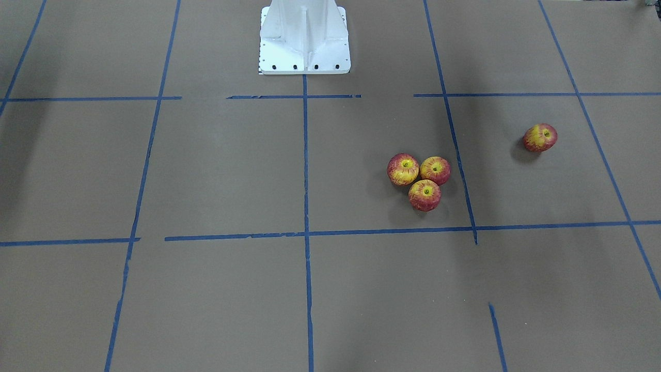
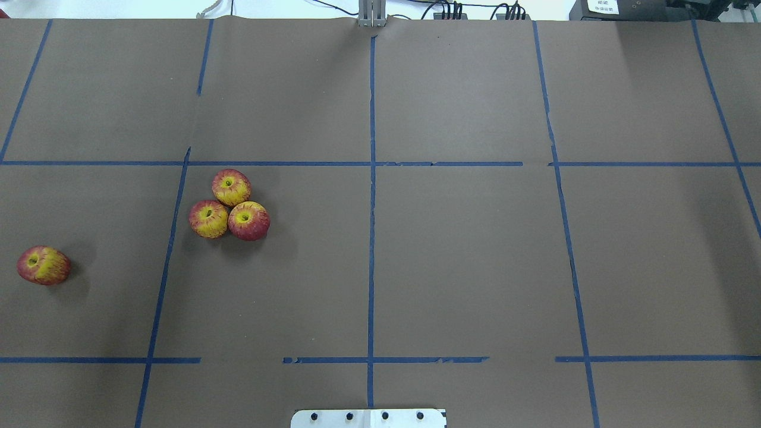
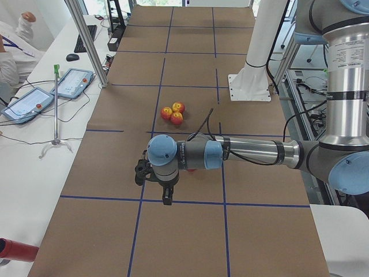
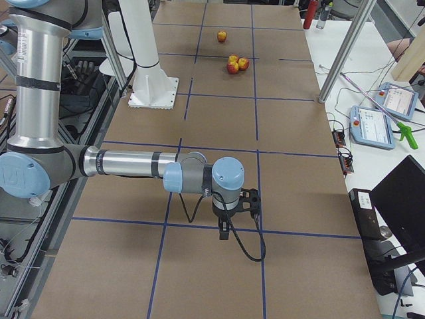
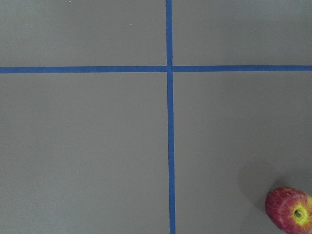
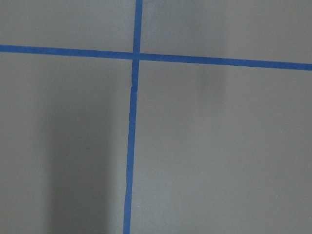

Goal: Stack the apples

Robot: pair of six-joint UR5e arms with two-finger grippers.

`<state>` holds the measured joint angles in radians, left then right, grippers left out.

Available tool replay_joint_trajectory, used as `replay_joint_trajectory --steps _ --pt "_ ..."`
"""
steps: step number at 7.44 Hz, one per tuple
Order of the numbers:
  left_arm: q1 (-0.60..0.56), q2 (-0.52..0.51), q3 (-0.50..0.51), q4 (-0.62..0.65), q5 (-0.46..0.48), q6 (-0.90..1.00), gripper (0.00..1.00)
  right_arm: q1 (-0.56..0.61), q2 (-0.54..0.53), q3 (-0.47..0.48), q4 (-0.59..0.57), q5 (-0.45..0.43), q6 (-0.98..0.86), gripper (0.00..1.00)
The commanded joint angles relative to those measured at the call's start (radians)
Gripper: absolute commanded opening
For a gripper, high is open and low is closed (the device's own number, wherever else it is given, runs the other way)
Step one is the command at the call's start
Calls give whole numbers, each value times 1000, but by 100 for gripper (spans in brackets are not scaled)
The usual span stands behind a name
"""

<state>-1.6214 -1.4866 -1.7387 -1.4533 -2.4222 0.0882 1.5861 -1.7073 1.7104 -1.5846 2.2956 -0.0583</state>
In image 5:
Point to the red yellow apple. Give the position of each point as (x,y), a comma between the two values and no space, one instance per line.
(290,210)

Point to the blue tape strip vertical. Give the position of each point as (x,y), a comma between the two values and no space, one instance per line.
(170,117)

